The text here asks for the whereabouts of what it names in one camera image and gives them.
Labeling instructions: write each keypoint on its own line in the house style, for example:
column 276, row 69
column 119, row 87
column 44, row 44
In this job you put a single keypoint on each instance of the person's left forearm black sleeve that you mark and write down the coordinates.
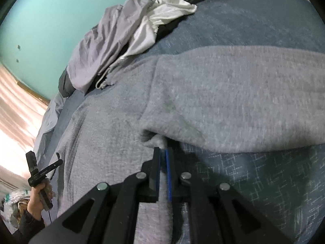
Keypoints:
column 29, row 227

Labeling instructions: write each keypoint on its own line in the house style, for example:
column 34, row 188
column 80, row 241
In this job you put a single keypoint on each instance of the dark blue bed sheet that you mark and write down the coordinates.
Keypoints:
column 289, row 24

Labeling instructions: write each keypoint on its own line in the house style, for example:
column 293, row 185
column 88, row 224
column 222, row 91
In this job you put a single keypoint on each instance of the grey hoodie with drawstring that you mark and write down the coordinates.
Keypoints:
column 114, row 72

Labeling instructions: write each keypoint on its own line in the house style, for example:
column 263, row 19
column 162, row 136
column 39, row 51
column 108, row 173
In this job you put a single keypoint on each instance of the light grey blanket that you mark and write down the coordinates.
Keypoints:
column 49, row 121

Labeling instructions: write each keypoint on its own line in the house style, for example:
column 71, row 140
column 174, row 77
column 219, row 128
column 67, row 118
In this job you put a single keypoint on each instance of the white garment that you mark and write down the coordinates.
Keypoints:
column 160, row 13

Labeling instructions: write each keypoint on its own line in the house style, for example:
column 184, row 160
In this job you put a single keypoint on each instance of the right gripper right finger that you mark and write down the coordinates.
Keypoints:
column 218, row 214

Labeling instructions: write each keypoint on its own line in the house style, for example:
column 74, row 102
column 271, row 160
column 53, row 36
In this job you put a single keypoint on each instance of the grey sweatshirt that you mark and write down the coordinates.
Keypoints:
column 252, row 114

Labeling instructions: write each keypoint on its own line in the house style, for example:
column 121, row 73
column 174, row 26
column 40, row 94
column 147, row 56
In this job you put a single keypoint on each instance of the person's left hand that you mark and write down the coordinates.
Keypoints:
column 35, row 206

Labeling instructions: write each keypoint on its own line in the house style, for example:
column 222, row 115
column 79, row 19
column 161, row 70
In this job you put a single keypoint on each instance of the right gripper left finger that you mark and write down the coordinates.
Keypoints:
column 107, row 213

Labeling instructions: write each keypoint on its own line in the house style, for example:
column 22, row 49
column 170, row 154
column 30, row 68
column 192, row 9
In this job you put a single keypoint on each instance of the beige curtain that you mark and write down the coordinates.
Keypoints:
column 21, row 118

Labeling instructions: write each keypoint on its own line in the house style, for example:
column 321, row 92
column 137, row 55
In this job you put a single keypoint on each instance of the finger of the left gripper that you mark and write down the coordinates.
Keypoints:
column 52, row 166

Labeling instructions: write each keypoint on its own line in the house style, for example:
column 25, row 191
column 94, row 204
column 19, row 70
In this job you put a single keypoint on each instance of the light lilac-grey garment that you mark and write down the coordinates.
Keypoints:
column 101, row 45

